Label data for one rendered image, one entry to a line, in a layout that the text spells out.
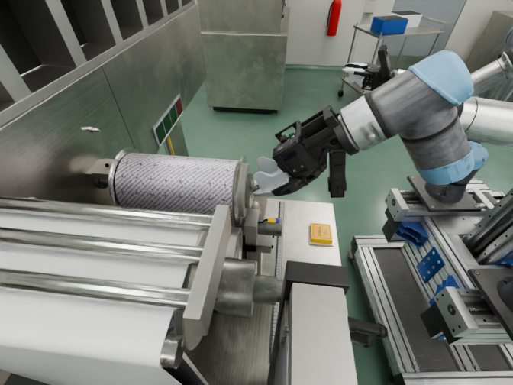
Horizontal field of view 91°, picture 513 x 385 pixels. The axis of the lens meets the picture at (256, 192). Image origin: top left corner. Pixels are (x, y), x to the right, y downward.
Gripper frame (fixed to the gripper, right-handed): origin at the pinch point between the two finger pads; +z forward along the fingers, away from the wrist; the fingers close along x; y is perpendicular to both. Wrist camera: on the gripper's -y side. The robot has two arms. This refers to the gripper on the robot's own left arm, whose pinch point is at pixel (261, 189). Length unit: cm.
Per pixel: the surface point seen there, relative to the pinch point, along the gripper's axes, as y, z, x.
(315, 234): -37.4, 8.8, -15.8
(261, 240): -10.3, 7.9, 3.3
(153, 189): 14.7, 14.7, 4.1
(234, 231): 0.0, 5.6, 8.4
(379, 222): -153, 15, -103
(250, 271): 7.0, -7.2, 23.4
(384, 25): -90, -61, -300
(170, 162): 15.5, 11.2, -1.1
